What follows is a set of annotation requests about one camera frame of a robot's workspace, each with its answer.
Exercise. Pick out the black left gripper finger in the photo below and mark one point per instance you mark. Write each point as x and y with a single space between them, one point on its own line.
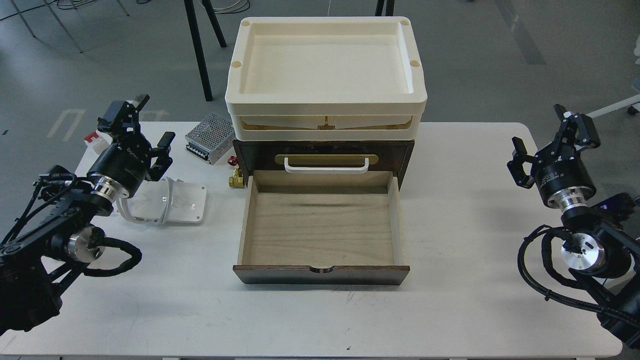
163 160
122 115

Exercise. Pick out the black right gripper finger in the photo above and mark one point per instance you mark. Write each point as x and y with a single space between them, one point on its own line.
516 169
575 134

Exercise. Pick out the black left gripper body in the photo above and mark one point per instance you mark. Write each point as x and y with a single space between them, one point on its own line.
125 161

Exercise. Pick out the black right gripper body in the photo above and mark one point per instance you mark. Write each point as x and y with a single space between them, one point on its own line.
555 173

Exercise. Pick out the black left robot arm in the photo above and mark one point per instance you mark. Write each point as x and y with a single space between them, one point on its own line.
54 242

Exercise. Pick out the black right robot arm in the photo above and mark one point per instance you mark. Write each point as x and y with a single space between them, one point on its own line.
590 251

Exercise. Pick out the white red circuit breaker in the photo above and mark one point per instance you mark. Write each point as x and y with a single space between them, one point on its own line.
97 142

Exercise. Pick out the metal mesh power supply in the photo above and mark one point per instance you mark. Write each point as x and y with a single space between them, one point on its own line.
211 138

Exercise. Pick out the white chair base leg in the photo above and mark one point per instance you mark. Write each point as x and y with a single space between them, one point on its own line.
623 104

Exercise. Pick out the cream plastic stacked tray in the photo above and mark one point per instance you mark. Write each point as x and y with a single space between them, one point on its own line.
326 79

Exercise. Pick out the open wooden drawer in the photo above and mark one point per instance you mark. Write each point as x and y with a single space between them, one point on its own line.
322 229

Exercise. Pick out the brass valve red handle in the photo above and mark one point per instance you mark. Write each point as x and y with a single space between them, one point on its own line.
236 180

